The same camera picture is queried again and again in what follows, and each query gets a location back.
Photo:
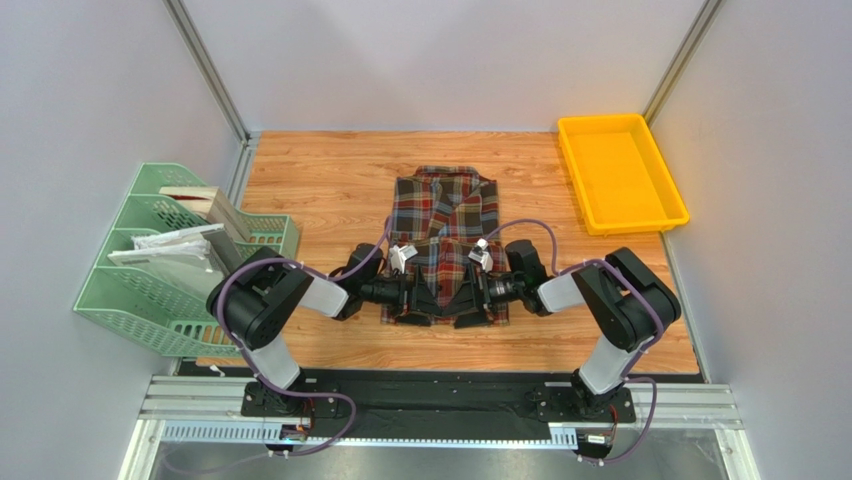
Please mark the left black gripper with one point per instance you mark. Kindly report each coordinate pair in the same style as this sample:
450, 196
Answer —
420, 298

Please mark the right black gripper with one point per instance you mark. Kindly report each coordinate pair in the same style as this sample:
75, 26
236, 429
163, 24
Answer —
480, 291

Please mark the plaid long sleeve shirt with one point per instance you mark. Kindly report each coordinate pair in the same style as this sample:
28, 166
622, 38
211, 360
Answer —
443, 212

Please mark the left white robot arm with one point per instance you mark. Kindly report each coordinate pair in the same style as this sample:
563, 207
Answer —
254, 303

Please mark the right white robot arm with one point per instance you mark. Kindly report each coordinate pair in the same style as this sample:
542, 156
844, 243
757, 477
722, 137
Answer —
630, 304

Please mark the yellow plastic tray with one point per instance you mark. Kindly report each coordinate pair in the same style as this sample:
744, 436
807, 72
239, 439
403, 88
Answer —
621, 180

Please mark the grey notebook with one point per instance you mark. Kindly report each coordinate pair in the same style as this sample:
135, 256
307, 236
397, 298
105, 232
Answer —
224, 247

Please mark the wooden block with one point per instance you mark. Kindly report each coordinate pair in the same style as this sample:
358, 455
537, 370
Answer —
212, 205

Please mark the white papers in plastic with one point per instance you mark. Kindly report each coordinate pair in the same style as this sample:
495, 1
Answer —
182, 258

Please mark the green file organizer rack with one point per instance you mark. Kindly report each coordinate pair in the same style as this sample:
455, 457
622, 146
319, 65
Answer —
146, 310

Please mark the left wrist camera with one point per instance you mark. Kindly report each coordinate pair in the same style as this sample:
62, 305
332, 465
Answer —
398, 255

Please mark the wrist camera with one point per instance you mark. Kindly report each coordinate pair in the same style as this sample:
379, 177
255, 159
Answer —
398, 255
480, 255

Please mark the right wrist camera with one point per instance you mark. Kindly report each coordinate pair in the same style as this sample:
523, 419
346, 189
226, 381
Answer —
480, 255

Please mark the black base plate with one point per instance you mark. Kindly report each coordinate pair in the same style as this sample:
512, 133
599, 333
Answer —
432, 405

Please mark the aluminium frame rail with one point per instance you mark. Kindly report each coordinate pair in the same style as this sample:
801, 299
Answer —
189, 427

